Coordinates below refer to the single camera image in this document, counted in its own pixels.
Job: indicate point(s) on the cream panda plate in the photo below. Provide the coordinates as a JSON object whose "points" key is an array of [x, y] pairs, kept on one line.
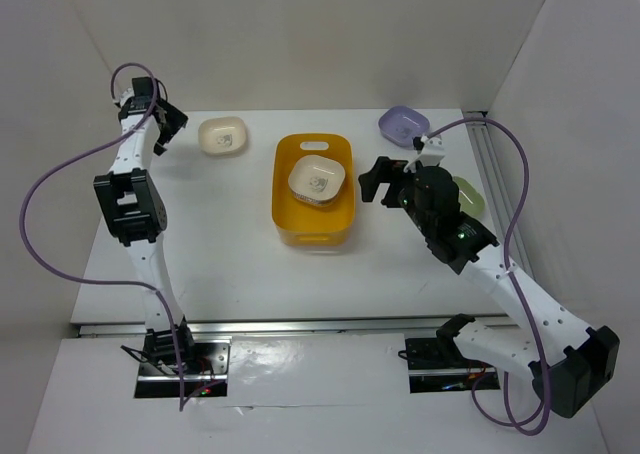
{"points": [[222, 136], [316, 176]]}

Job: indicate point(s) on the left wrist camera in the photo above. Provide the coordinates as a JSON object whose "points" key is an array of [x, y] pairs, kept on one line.
{"points": [[120, 99]]}

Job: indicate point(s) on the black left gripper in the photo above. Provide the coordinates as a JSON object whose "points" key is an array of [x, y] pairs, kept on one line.
{"points": [[176, 120]]}

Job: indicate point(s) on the green panda plate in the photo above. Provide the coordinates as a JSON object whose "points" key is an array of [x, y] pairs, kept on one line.
{"points": [[471, 201]]}

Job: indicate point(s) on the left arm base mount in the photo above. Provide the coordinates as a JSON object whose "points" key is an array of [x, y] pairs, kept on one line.
{"points": [[205, 376]]}

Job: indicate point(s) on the cream panda plate back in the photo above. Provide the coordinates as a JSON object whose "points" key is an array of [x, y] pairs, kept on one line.
{"points": [[222, 136]]}

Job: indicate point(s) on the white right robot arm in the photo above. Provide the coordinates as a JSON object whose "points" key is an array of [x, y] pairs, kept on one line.
{"points": [[565, 360]]}

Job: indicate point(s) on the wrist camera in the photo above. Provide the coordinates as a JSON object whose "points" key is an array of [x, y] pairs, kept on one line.
{"points": [[120, 99], [430, 152]]}

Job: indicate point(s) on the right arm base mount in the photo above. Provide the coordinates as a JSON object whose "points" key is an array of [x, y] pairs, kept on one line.
{"points": [[430, 370]]}

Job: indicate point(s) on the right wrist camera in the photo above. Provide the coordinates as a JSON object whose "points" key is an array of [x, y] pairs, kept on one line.
{"points": [[430, 152]]}

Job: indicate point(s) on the purple plate far right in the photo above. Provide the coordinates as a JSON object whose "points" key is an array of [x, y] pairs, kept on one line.
{"points": [[401, 125]]}

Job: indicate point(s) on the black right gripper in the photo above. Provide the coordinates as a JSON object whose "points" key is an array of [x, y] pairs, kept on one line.
{"points": [[381, 172]]}

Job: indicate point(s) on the aluminium table edge rail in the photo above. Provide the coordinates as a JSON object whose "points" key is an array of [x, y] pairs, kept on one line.
{"points": [[296, 327]]}

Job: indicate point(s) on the yellow plastic bin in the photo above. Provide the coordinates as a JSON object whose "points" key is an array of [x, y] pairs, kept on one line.
{"points": [[301, 225]]}

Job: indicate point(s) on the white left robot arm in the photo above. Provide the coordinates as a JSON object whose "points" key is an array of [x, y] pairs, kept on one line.
{"points": [[136, 216]]}

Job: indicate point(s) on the brown panda plate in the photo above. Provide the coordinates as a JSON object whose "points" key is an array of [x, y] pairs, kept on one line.
{"points": [[315, 202]]}

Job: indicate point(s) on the cream panda plate front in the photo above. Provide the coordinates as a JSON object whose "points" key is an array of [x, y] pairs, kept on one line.
{"points": [[316, 176]]}

